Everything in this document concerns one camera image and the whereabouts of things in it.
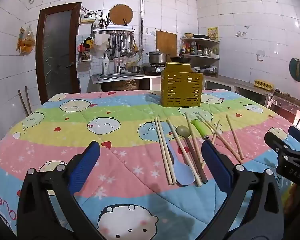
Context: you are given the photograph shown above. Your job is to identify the rectangular wooden cutting board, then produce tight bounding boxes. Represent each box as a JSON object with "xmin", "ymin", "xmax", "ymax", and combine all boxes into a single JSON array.
[{"xmin": 155, "ymin": 30, "xmax": 177, "ymax": 57}]

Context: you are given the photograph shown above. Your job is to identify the blue plastic rice spoon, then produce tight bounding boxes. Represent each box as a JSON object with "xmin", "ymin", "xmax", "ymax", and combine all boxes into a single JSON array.
[{"xmin": 164, "ymin": 136, "xmax": 195, "ymax": 186}]

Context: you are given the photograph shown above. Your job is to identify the yellow and red gloves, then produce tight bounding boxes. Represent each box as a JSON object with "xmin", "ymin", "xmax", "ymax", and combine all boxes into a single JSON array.
[{"xmin": 79, "ymin": 37, "xmax": 94, "ymax": 52}]

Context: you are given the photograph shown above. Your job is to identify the green-handled knife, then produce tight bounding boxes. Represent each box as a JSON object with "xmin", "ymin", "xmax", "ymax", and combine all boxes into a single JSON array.
[{"xmin": 190, "ymin": 119, "xmax": 212, "ymax": 143}]

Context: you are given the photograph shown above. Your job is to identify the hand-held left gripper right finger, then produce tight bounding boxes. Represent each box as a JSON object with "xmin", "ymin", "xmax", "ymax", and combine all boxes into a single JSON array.
[{"xmin": 197, "ymin": 140, "xmax": 284, "ymax": 240}]

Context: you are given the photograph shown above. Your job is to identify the dark wooden spoon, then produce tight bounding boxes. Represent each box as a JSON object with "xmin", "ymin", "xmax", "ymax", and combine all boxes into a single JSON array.
[{"xmin": 176, "ymin": 125, "xmax": 208, "ymax": 183}]

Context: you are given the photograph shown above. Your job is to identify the gas stove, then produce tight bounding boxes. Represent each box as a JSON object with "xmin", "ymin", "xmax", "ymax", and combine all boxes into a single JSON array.
[{"xmin": 140, "ymin": 64, "xmax": 167, "ymax": 75}]

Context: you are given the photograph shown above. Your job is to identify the metal faucet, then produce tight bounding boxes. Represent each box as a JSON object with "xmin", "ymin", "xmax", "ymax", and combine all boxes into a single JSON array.
[{"xmin": 116, "ymin": 51, "xmax": 127, "ymax": 73}]

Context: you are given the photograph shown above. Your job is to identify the black wok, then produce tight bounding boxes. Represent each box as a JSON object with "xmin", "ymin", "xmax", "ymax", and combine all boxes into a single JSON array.
[{"xmin": 170, "ymin": 55, "xmax": 192, "ymax": 63}]

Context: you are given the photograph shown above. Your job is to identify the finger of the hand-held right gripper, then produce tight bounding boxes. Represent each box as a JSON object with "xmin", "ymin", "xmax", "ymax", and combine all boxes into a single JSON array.
[
  {"xmin": 264, "ymin": 131, "xmax": 291, "ymax": 154},
  {"xmin": 288, "ymin": 126, "xmax": 300, "ymax": 153}
]

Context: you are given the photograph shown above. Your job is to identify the kitchen counter cabinet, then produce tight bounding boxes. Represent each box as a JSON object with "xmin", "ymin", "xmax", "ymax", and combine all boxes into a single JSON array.
[{"xmin": 202, "ymin": 74, "xmax": 275, "ymax": 108}]

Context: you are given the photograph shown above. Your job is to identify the hanging bag of oranges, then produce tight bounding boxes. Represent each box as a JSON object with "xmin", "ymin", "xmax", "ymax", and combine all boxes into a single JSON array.
[{"xmin": 19, "ymin": 26, "xmax": 36, "ymax": 55}]

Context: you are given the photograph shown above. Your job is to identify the row of hanging metal utensils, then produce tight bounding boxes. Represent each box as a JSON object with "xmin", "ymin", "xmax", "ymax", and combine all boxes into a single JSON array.
[{"xmin": 110, "ymin": 31, "xmax": 138, "ymax": 57}]

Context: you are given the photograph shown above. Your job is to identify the group of wooden chopsticks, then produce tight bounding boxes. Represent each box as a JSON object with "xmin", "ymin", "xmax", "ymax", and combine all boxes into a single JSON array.
[{"xmin": 154, "ymin": 112, "xmax": 245, "ymax": 187}]

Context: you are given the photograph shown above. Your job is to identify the brown door with frosted glass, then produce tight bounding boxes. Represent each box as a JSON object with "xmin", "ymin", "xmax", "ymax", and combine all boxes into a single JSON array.
[{"xmin": 36, "ymin": 2, "xmax": 82, "ymax": 105}]

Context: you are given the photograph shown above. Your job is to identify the row of sauce bottles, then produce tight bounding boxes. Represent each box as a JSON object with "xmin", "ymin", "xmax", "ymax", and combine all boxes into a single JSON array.
[{"xmin": 181, "ymin": 41, "xmax": 198, "ymax": 55}]

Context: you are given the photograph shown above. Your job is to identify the yellow egg carton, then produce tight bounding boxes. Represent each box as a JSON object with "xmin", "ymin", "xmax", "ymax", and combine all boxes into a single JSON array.
[{"xmin": 254, "ymin": 80, "xmax": 275, "ymax": 91}]

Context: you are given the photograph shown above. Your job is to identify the vertical metal pipe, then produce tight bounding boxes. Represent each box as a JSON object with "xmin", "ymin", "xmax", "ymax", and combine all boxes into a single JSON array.
[{"xmin": 139, "ymin": 0, "xmax": 144, "ymax": 53}]

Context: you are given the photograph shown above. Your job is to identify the cartoon printed blanket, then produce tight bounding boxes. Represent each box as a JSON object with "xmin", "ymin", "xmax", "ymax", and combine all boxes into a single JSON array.
[{"xmin": 0, "ymin": 89, "xmax": 300, "ymax": 240}]

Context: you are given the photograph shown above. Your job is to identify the yellow wall poster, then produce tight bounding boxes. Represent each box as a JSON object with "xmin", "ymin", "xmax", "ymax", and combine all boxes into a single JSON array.
[{"xmin": 207, "ymin": 27, "xmax": 219, "ymax": 41}]

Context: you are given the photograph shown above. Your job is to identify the corner wall shelf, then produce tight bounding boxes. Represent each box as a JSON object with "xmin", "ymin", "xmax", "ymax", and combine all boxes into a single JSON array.
[{"xmin": 180, "ymin": 37, "xmax": 220, "ymax": 61}]

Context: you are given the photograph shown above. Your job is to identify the wooden sticks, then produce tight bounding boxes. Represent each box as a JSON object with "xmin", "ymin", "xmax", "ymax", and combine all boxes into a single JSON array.
[{"xmin": 18, "ymin": 86, "xmax": 32, "ymax": 117}]

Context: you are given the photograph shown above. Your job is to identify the steel pot with lid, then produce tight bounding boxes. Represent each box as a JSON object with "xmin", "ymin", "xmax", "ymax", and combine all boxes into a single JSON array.
[{"xmin": 146, "ymin": 51, "xmax": 170, "ymax": 65}]

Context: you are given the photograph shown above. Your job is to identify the yellow slotted utensil holder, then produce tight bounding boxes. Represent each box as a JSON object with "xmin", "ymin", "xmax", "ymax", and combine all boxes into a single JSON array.
[{"xmin": 161, "ymin": 62, "xmax": 204, "ymax": 107}]

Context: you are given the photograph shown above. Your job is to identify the steel sink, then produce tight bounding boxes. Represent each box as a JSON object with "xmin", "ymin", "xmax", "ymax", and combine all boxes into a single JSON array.
[{"xmin": 91, "ymin": 72, "xmax": 150, "ymax": 92}]

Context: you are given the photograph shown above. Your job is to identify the stack of bowls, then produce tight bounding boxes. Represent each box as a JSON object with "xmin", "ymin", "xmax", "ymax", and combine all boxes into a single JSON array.
[{"xmin": 194, "ymin": 65, "xmax": 218, "ymax": 77}]

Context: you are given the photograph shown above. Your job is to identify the metal wall utensil rack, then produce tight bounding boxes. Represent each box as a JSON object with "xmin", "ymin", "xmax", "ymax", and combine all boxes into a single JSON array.
[{"xmin": 92, "ymin": 26, "xmax": 135, "ymax": 34}]

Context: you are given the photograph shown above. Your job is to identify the white plastic bag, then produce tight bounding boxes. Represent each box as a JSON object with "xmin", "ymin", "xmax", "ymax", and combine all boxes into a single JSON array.
[{"xmin": 94, "ymin": 34, "xmax": 110, "ymax": 51}]

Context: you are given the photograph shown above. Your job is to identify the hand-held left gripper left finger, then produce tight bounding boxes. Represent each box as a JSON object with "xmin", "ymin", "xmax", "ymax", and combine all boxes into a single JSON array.
[{"xmin": 17, "ymin": 141, "xmax": 105, "ymax": 240}]

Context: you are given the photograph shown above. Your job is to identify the plastic-covered side table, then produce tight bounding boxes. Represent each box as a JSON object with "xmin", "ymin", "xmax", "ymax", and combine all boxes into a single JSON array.
[{"xmin": 269, "ymin": 91, "xmax": 300, "ymax": 122}]

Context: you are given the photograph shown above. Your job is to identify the green round wall board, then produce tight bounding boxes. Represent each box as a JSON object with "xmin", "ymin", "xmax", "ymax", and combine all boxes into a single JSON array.
[{"xmin": 289, "ymin": 57, "xmax": 300, "ymax": 82}]

